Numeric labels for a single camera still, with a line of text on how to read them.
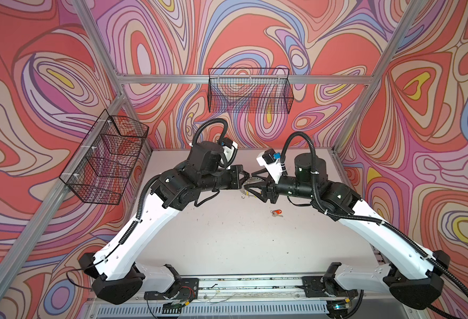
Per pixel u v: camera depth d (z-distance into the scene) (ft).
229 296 2.39
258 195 1.86
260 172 1.99
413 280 1.29
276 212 3.06
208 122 1.35
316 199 1.47
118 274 1.22
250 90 3.15
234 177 1.67
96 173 2.39
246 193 1.91
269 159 1.64
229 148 1.74
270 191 1.71
